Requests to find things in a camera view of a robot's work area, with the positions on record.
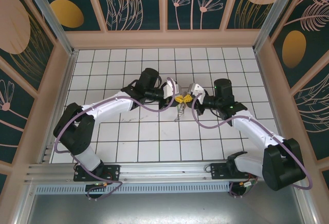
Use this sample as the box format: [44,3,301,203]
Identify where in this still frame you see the metal keyring plate with rings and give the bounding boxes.
[173,102,188,122]

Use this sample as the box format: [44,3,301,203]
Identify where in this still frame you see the teal panel with leaf outlines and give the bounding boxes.
[92,0,166,32]

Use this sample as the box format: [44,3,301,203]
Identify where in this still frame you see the teal panel with pink disc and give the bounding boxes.
[225,0,285,31]

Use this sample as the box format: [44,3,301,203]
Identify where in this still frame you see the teal panel with pink flowers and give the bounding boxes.
[166,0,227,32]

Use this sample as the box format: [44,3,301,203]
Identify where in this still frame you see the teal panel with feather outlines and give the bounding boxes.
[292,63,329,162]

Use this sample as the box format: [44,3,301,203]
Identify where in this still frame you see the teal panel, oval and feathers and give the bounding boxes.
[268,0,329,90]

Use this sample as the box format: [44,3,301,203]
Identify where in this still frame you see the grey metal sheet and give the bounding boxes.
[25,180,318,224]

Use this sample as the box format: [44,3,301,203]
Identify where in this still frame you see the teal panel with large disc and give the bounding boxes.
[0,0,57,92]

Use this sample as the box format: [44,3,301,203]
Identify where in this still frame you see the teal panel with single flower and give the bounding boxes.
[0,54,36,164]

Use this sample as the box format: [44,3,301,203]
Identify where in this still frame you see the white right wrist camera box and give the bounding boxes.
[187,82,207,99]

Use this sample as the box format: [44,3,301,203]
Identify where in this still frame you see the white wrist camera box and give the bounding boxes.
[163,78,181,98]
[187,82,207,99]

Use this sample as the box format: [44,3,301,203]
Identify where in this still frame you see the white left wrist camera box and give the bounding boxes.
[163,78,181,98]

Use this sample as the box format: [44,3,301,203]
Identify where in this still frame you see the purple cable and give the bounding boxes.
[192,93,314,199]
[54,77,179,201]

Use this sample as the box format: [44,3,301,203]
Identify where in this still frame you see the aluminium side rail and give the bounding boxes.
[253,50,291,159]
[38,50,79,164]

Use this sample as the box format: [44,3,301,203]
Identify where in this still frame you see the aluminium mounting rail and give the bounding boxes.
[24,158,305,184]

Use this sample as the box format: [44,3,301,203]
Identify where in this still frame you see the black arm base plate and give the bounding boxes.
[210,162,255,181]
[74,164,121,182]

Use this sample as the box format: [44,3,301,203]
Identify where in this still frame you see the aluminium corner post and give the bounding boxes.
[252,0,301,53]
[20,0,79,57]

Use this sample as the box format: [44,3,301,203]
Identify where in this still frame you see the slotted grey cable duct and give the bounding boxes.
[33,183,232,194]

